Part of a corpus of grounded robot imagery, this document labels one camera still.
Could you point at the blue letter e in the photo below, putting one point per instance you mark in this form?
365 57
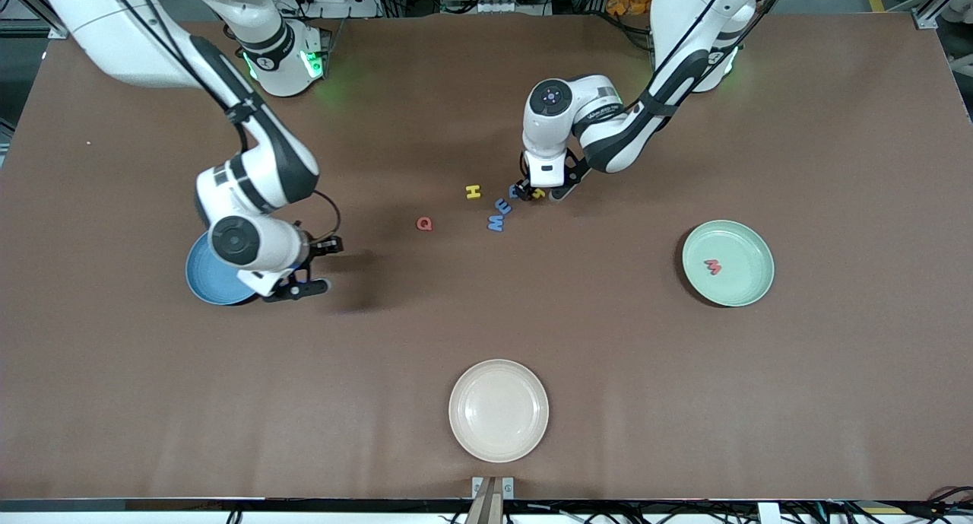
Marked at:
502 207

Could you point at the blue letter M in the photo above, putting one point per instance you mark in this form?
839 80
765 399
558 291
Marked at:
496 222

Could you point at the yellow letter H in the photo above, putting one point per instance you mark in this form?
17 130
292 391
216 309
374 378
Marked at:
473 192

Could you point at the red letter Q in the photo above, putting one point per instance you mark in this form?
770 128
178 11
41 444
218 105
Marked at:
418 224

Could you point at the red letter m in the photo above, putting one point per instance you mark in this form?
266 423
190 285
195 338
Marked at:
713 266

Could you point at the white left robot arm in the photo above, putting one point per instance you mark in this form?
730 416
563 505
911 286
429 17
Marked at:
562 121

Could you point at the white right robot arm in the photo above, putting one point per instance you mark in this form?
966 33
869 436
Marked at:
114 30

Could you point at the blue plate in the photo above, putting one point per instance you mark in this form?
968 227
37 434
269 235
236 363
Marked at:
209 284

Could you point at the green plate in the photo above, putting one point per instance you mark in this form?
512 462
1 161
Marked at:
749 281

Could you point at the beige plate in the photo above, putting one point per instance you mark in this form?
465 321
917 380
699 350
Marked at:
499 411

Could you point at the metal table edge bracket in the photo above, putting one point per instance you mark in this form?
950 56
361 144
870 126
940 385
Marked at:
479 484

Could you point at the aluminium frame profile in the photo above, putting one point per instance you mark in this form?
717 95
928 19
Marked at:
929 16
53 31

